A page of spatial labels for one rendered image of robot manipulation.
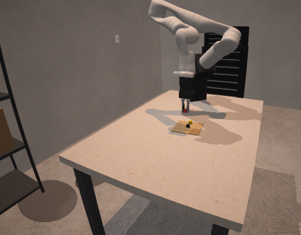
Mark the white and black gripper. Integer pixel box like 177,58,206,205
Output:
174,63,196,113

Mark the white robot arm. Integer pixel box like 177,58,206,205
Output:
149,0,241,69

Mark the orange square mat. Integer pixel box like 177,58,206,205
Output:
171,120,204,136

